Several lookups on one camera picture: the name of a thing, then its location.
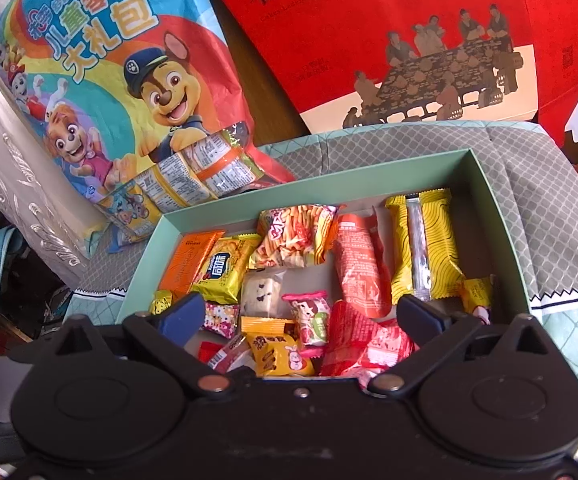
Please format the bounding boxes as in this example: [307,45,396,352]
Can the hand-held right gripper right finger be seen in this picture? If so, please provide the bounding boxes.
[368,294,550,401]

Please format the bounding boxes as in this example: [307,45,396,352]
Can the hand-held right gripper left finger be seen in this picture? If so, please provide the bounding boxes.
[44,291,236,402]

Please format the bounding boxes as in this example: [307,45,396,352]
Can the pink printed candy packet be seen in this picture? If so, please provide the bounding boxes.
[202,301,241,341]

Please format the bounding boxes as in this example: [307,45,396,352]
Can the small red white packet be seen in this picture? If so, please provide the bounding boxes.
[197,332,250,374]

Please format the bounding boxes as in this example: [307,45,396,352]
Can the large red snack packet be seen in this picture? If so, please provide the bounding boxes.
[318,299,418,379]

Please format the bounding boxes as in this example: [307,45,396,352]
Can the white square cake packet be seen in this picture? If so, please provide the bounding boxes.
[240,267,290,321]

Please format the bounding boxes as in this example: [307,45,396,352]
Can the yellow rabbit snack packet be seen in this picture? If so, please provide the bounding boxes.
[240,315,316,377]

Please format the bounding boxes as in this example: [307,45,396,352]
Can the pink green candy packet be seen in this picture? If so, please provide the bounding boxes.
[282,289,331,347]

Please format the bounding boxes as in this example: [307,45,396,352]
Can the green cardboard box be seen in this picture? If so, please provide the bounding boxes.
[116,147,546,377]

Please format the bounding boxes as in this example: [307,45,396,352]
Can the yellow red noodle snack packet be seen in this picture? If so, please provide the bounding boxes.
[248,203,340,271]

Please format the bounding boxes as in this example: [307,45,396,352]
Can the long yellow snack packet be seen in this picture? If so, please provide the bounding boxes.
[148,289,175,316]

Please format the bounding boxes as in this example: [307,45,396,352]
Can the yellow biscuit packet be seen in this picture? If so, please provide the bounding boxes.
[190,233,262,306]

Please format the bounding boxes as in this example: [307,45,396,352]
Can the yellow purple snack packet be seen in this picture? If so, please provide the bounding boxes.
[461,275,495,324]

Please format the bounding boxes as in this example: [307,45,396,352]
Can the yellow wavy striped packet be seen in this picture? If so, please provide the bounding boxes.
[384,187,466,304]

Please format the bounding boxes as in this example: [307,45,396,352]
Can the orange red snack packet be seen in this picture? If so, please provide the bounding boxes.
[331,212,393,319]

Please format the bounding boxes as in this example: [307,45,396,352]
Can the white lace curtain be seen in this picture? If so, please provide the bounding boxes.
[0,0,97,266]

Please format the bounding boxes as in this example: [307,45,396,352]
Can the cartoon dog snack bag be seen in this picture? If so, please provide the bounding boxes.
[0,0,298,257]

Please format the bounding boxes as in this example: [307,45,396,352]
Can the red paper gift bag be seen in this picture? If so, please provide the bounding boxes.
[191,0,578,149]

